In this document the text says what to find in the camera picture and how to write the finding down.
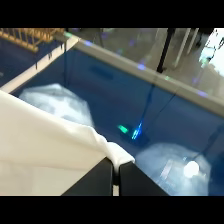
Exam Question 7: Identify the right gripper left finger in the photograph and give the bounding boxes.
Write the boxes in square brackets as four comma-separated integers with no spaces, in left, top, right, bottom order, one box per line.
[61,157,114,197]

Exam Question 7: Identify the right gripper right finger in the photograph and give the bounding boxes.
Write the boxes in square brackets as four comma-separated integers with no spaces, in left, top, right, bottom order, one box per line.
[119,161,170,197]

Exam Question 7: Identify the white garment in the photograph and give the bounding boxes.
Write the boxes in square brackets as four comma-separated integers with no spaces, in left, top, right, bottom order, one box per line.
[0,89,136,197]

